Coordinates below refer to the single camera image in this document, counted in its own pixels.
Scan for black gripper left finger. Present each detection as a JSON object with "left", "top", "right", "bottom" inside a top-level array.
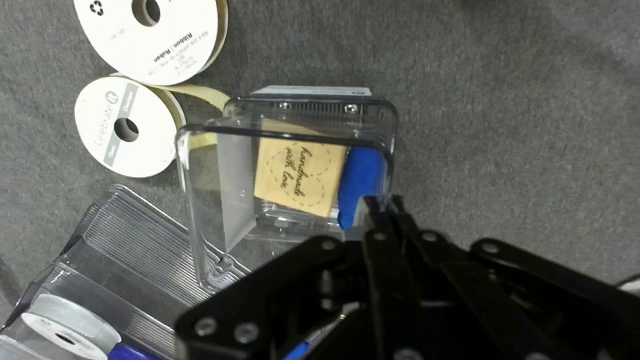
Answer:
[{"left": 173, "top": 195, "right": 403, "bottom": 360}]

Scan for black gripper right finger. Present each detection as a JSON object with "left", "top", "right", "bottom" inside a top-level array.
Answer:
[{"left": 385, "top": 191, "right": 640, "bottom": 360}]

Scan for clear plastic container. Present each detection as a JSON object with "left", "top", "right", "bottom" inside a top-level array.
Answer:
[
  {"left": 173, "top": 118, "right": 398, "bottom": 292},
  {"left": 225, "top": 84, "right": 401, "bottom": 232}
]

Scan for kraft paper tags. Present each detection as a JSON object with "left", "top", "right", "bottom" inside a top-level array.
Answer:
[{"left": 251, "top": 133, "right": 350, "bottom": 219}]

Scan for blue ribbon roll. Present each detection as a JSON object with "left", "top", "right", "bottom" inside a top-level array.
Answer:
[{"left": 336, "top": 144, "right": 390, "bottom": 232}]

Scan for grey table cloth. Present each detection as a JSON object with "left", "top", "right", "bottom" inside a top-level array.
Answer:
[{"left": 0, "top": 0, "right": 640, "bottom": 360}]

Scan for blue yellow small tool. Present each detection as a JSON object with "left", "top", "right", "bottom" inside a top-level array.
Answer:
[{"left": 104, "top": 342, "right": 160, "bottom": 360}]

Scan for clear ridged organizer tray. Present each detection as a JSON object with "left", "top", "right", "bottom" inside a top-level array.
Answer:
[{"left": 0, "top": 181, "right": 255, "bottom": 360}]

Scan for white grey ribbon spool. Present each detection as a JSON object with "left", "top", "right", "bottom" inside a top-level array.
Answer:
[{"left": 18, "top": 292, "right": 124, "bottom": 360}]

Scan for small white ribbon spool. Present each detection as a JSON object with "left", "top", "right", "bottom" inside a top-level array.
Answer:
[{"left": 72, "top": 71, "right": 232, "bottom": 181}]

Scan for large white ribbon spool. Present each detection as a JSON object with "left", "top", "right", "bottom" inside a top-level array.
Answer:
[{"left": 70, "top": 0, "right": 232, "bottom": 89}]

